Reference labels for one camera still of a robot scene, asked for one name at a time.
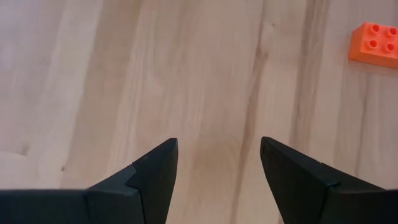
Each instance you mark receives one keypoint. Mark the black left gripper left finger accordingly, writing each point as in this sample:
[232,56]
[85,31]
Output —
[149,189]

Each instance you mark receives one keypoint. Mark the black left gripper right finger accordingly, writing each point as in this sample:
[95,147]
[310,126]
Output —
[311,193]

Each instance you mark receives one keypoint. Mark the long orange toy block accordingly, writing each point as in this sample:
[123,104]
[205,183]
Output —
[373,56]

